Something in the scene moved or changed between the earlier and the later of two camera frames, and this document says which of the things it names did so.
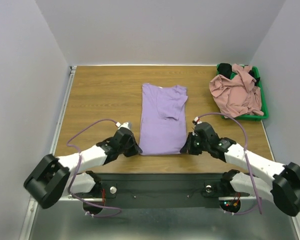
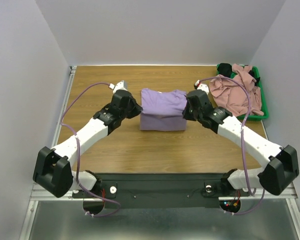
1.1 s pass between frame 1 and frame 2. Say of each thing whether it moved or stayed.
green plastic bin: stayed
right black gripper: moved
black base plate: stayed
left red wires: stayed
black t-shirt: stayed
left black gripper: moved
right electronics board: stayed
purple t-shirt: moved
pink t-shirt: stayed
